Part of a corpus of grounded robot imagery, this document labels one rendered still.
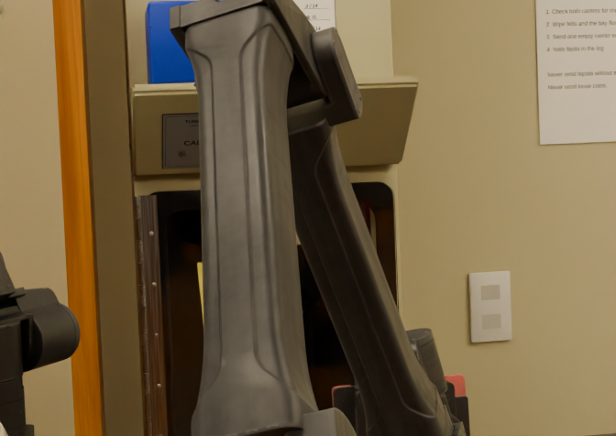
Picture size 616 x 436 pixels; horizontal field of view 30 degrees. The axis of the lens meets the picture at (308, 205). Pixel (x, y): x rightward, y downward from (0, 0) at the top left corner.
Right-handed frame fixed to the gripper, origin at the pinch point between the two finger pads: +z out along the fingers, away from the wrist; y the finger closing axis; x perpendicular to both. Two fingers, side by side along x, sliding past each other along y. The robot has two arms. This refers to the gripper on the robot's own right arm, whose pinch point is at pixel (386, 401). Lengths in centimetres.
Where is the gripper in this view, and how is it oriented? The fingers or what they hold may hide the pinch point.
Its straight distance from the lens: 127.3
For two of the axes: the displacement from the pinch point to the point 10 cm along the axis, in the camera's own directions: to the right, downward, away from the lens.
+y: -9.8, 0.7, -1.7
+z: -1.7, -0.2, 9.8
